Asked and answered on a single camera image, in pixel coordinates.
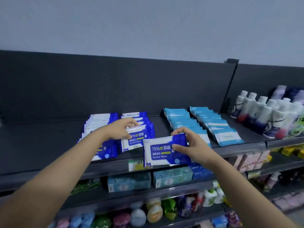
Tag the person's right hand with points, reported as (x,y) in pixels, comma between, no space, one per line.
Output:
(198,149)

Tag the person's left hand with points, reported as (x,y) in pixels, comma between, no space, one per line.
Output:
(117,130)

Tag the person's right thumb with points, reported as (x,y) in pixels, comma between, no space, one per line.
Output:
(179,147)

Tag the person's left thumb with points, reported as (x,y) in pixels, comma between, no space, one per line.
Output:
(131,136)

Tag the blue white wipes packet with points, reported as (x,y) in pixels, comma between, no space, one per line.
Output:
(140,140)
(161,151)

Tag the person's right forearm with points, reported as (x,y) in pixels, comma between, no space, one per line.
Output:
(239,189)

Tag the person's left forearm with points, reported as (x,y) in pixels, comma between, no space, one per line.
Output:
(54,180)

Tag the row of blue wipes packs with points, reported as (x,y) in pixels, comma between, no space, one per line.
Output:
(139,117)
(104,140)

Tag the row of light blue packs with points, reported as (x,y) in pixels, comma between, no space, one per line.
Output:
(213,123)
(182,121)

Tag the shelf price tag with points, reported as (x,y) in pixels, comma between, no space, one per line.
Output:
(135,165)

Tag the teal tissue box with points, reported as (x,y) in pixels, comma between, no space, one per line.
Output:
(173,177)
(129,182)

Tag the dark blue tissue pack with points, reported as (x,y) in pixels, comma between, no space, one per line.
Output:
(200,172)

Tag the red white bottle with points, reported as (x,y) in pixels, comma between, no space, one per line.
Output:
(198,202)

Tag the white green round bottle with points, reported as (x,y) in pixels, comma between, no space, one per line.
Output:
(210,198)
(219,195)

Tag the purple blue spray bottle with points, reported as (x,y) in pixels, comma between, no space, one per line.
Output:
(185,206)

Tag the green refill pouch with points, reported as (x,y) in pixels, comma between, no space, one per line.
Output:
(169,208)

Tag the green patterned packets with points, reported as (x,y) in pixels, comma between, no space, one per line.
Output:
(86,186)

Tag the yellow orange round bottle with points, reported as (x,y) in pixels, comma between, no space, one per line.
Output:
(154,211)

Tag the stack of pink boxes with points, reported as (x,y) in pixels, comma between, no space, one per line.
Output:
(253,161)

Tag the pale grey round bottle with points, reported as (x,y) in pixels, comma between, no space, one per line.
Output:
(137,217)

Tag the small blue box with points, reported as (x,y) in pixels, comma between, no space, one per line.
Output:
(219,222)

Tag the maroon round bottle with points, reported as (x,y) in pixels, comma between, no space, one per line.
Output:
(121,220)

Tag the black metal shelving unit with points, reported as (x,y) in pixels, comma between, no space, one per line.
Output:
(59,92)

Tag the purple patterned pack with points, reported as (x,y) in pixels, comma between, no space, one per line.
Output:
(233,218)

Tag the dark green round bottle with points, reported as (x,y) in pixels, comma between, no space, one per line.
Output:
(102,222)

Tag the group of white capped bottles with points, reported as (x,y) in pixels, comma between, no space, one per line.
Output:
(270,113)

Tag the light blue round bottle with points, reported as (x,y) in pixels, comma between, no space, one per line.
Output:
(82,220)

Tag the dark bottles on shelf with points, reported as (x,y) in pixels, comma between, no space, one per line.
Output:
(282,180)

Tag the yellow packets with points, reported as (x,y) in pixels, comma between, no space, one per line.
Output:
(293,151)

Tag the row of pink packets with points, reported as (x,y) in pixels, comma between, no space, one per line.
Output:
(288,200)

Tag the black shelf divider bracket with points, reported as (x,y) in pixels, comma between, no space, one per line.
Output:
(230,85)

